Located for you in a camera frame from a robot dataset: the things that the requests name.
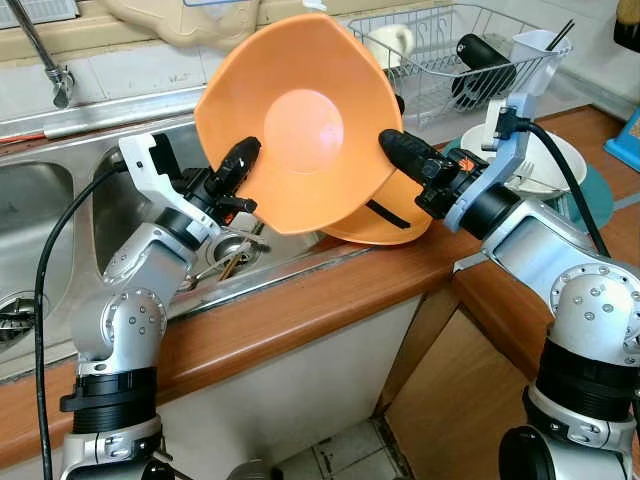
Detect white ceramic bowl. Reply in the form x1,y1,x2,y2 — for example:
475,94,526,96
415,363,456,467
460,122,589,198

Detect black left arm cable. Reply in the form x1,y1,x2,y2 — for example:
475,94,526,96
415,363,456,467
30,160,136,480

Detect chrome wall tap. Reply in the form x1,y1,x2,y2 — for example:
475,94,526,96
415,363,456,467
0,0,77,109

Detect wire dish rack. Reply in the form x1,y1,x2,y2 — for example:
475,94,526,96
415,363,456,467
345,4,579,133

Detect thin black strip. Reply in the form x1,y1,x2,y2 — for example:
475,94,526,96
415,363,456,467
364,198,413,231

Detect black drain strainer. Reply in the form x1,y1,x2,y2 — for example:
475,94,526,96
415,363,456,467
0,292,39,349

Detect blue box with picture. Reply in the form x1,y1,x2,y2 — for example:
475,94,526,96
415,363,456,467
603,105,640,173

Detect black hanging kitchen utensil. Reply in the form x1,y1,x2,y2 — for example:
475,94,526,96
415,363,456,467
613,0,640,53

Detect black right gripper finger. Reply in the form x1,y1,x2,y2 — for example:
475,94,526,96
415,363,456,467
377,128,448,188

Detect white utensil holder cup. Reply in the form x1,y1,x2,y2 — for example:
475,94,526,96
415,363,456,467
510,29,574,98

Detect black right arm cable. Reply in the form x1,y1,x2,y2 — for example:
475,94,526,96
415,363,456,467
497,105,613,261

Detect brown wooden chopstick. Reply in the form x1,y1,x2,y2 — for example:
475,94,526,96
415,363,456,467
222,248,263,283
225,240,269,276

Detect silver spoon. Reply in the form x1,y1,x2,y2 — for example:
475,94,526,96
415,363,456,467
183,250,246,293

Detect orange plastic plate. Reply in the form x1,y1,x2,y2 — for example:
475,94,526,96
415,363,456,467
318,165,434,247

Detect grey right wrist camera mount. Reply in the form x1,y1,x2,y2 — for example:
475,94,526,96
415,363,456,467
443,95,546,236

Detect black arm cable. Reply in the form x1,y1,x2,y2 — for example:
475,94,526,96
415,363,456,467
30,160,136,480
497,105,613,261

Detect teal plate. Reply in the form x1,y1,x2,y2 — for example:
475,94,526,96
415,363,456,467
440,138,615,233

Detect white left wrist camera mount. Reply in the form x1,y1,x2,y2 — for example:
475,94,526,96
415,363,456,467
118,130,223,244

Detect wooden cabinet door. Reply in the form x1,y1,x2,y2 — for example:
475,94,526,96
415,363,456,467
385,310,546,480

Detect orange plastic bowl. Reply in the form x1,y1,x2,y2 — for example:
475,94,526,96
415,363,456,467
193,12,401,238

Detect black utensil handle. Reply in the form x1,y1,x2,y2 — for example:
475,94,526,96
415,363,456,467
545,18,578,51

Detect beige window frame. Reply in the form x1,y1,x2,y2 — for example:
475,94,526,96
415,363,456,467
0,0,401,66

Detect beige plastic cutting board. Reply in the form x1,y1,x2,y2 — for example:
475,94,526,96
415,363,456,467
100,0,263,53

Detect grey ribbed window vent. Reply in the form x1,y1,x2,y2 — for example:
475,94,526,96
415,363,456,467
0,0,81,28

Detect white ceramic mug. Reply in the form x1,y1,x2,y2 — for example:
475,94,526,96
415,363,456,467
365,24,416,71

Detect black bottle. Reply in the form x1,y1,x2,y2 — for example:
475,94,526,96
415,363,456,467
451,34,519,109

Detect red cable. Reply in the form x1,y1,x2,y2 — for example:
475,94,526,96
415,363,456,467
0,128,49,143

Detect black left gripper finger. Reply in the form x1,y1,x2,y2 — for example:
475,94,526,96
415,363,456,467
214,136,264,194

